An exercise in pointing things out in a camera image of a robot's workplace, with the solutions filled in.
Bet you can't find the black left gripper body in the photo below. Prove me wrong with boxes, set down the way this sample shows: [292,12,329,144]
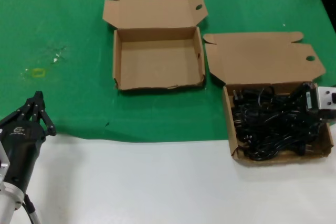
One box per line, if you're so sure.
[0,120,47,192]

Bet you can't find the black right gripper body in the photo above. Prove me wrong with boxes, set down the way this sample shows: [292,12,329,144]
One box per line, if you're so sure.
[306,108,330,131]

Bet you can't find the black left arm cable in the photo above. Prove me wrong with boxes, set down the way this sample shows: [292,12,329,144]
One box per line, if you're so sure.
[22,194,41,224]

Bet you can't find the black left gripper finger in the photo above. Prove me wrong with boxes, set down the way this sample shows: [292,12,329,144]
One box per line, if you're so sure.
[0,91,40,131]
[33,91,57,136]

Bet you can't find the open brown cardboard box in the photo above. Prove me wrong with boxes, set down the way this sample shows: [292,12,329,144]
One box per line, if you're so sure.
[102,0,209,92]
[203,31,334,167]

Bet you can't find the green table cloth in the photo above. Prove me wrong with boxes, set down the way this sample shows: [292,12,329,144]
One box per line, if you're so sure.
[0,0,336,143]

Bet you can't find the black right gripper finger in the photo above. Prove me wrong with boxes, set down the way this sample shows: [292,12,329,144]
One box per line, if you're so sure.
[301,82,319,92]
[288,89,307,107]

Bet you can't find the tangled black power cables pile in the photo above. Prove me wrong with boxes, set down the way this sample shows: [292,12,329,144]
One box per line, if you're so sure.
[232,83,322,162]

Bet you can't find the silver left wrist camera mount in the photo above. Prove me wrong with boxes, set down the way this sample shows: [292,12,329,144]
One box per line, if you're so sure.
[0,141,11,180]

